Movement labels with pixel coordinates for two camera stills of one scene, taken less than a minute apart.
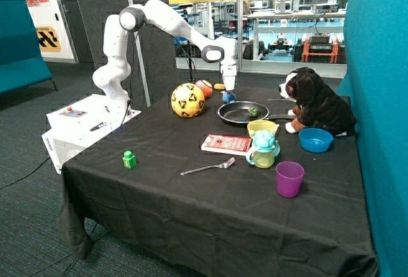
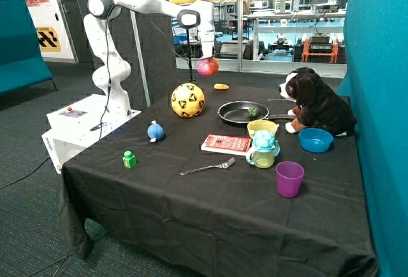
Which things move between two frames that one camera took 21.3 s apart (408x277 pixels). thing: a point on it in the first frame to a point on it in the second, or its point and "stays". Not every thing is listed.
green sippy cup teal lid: x=265 y=148 stays
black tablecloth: x=211 y=180 stays
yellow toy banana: x=219 y=86 stays
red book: x=227 y=144 stays
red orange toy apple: x=206 y=86 to x=208 y=67
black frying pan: x=238 y=112 stays
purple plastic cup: x=289 y=176 stays
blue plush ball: x=228 y=97 to x=155 y=131
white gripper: x=229 y=71 to x=207 y=38
